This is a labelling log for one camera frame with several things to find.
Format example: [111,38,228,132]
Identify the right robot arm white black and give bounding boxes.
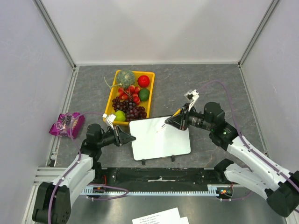
[165,102,299,217]

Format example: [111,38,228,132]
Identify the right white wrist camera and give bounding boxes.
[184,90,199,111]

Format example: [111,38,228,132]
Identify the green mango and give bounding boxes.
[138,88,150,101]

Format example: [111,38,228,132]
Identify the red apple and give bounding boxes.
[137,75,150,88]

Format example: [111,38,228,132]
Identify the green pear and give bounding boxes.
[115,110,126,122]

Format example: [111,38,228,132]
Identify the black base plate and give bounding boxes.
[94,168,230,192]

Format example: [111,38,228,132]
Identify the white paper sheets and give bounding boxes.
[132,208,189,224]

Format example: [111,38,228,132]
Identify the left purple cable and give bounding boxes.
[47,112,129,224]

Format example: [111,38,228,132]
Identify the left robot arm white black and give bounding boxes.
[32,124,136,224]

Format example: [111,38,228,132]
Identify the red strawberries bunch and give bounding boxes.
[117,85,141,105]

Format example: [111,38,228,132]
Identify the white whiteboard marker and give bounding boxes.
[157,124,166,132]

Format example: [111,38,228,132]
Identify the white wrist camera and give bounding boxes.
[102,113,116,130]
[184,90,199,111]

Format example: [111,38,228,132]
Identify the purple snack bag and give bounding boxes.
[49,112,85,139]

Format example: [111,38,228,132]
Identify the dark red grapes bunch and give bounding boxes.
[112,97,147,122]

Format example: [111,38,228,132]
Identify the green netted melon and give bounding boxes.
[116,69,135,89]

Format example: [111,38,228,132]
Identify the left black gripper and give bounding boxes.
[97,125,135,147]

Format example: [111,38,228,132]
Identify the white slotted cable duct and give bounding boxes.
[80,186,219,196]

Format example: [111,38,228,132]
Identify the yellow marker cap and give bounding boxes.
[173,109,181,116]

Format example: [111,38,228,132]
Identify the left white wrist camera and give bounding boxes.
[102,113,116,130]

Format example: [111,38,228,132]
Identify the small whiteboard black frame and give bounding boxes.
[129,116,191,161]

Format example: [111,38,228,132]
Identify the yellow plastic tray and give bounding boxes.
[105,70,155,126]

